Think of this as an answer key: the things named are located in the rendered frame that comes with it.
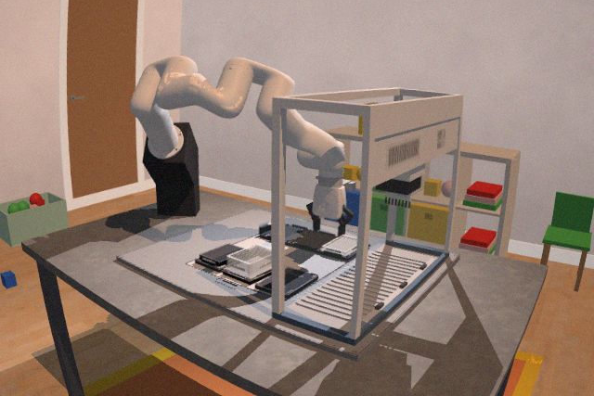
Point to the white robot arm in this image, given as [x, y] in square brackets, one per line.
[162, 81]

